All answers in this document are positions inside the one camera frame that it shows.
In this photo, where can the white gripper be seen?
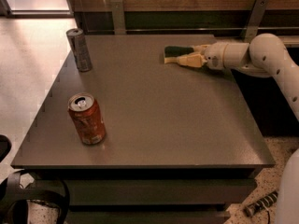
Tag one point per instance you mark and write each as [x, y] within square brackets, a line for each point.
[214, 57]

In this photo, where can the green and yellow sponge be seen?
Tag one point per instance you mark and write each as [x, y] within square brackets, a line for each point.
[172, 52]

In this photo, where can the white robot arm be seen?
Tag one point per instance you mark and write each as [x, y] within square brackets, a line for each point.
[267, 54]

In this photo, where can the tall grey slim can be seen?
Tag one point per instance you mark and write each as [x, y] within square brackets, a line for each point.
[78, 45]

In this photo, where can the orange-red coke can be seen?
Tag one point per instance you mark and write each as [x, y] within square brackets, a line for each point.
[86, 115]

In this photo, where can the grey drawer cabinet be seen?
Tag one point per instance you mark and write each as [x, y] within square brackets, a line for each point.
[181, 145]

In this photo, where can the white power strip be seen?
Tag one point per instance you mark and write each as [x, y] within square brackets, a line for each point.
[262, 204]

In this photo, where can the black chair base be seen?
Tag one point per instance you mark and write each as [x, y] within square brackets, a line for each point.
[20, 205]

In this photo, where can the right grey metal bracket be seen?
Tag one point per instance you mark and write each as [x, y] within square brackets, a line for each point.
[255, 18]

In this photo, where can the grey metal bracket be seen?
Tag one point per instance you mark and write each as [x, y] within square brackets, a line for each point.
[255, 18]
[118, 17]

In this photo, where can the left grey metal bracket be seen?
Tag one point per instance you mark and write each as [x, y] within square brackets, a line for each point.
[118, 17]

